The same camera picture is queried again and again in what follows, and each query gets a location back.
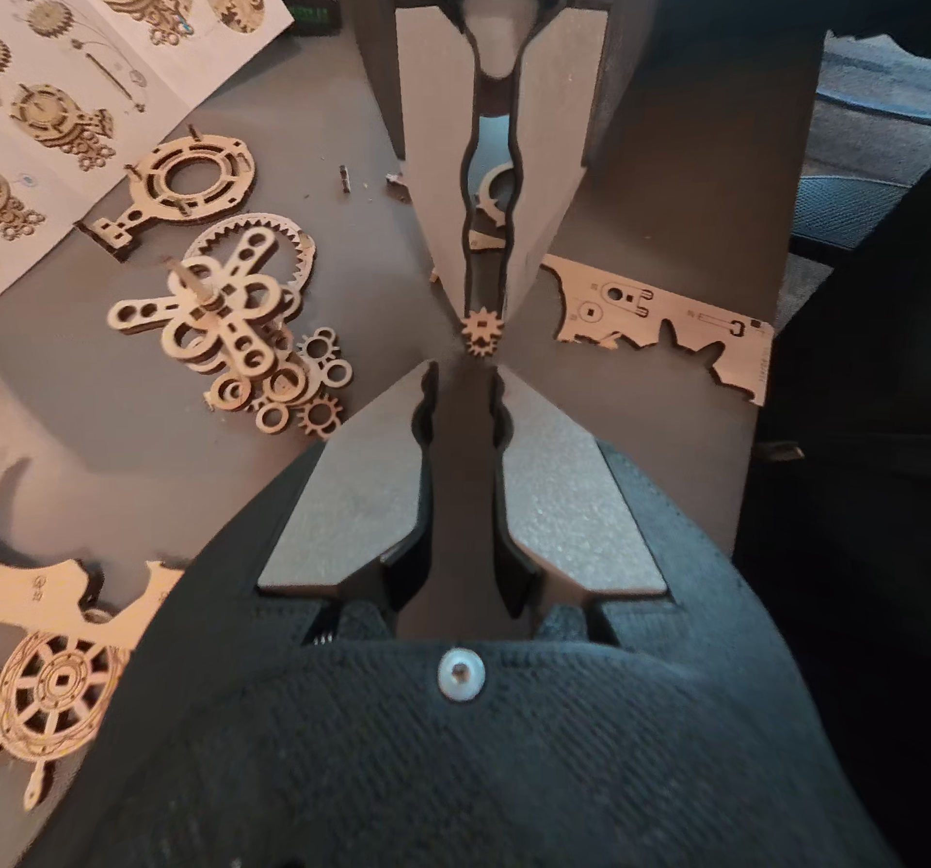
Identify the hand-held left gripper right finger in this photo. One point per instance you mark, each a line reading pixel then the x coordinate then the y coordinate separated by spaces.
pixel 574 512

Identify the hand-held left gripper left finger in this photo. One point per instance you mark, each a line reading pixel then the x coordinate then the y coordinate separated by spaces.
pixel 349 504

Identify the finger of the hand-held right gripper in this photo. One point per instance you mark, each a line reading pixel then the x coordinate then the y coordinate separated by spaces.
pixel 429 141
pixel 560 119

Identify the small wooden gear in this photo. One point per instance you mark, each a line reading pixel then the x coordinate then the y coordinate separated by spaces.
pixel 482 331

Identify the wooden gear model assembly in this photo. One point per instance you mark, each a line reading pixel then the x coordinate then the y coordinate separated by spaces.
pixel 240 330

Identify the wooden sheet with slotted parts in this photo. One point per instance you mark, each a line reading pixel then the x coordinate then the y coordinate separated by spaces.
pixel 654 315

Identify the small notched wooden part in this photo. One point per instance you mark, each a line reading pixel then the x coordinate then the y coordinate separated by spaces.
pixel 396 181

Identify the small wooden peg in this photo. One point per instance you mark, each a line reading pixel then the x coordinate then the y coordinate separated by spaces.
pixel 345 179

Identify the grey office chair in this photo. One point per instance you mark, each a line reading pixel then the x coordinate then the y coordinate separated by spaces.
pixel 858 155

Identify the paper assembly instruction sheet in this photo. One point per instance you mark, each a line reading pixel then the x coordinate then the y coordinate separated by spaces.
pixel 94 105

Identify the wooden sheet with wheel cutout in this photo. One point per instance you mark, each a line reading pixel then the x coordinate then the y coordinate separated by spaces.
pixel 51 686

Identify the curved wooden bracket part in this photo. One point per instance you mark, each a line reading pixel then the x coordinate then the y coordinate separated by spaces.
pixel 487 240

